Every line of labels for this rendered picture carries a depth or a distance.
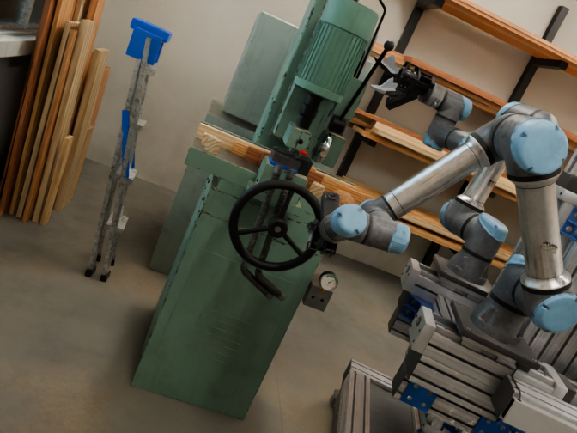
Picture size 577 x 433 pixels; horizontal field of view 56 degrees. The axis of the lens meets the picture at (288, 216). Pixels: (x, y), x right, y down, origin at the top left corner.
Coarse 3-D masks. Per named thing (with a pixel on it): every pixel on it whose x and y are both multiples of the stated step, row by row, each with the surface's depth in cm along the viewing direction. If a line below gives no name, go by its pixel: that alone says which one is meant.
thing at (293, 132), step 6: (288, 126) 193; (294, 126) 184; (288, 132) 188; (294, 132) 184; (300, 132) 184; (306, 132) 184; (282, 138) 197; (288, 138) 184; (294, 138) 184; (306, 138) 185; (288, 144) 185; (294, 144) 185; (300, 144) 185; (306, 144) 185; (294, 150) 190
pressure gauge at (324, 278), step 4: (324, 272) 183; (328, 272) 182; (332, 272) 183; (320, 276) 183; (324, 276) 181; (328, 276) 182; (332, 276) 182; (336, 276) 183; (320, 280) 182; (324, 280) 182; (328, 280) 182; (332, 280) 182; (336, 280) 182; (320, 284) 182; (324, 284) 183; (328, 284) 183; (332, 284) 183; (336, 284) 183; (324, 288) 183; (328, 288) 183; (332, 288) 183
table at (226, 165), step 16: (192, 144) 174; (192, 160) 172; (208, 160) 173; (224, 160) 173; (240, 160) 183; (224, 176) 175; (240, 176) 175; (256, 176) 176; (288, 208) 170; (304, 208) 180
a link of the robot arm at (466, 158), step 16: (480, 128) 136; (464, 144) 137; (480, 144) 134; (448, 160) 136; (464, 160) 135; (480, 160) 135; (496, 160) 136; (416, 176) 138; (432, 176) 136; (448, 176) 136; (464, 176) 138; (400, 192) 138; (416, 192) 137; (432, 192) 138; (368, 208) 139; (384, 208) 138; (400, 208) 138
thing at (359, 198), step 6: (234, 144) 187; (240, 144) 188; (234, 150) 188; (240, 150) 188; (324, 180) 194; (330, 180) 194; (330, 186) 195; (336, 186) 195; (342, 186) 195; (354, 192) 196; (360, 192) 197; (354, 198) 197; (360, 198) 197; (366, 198) 197; (372, 198) 197
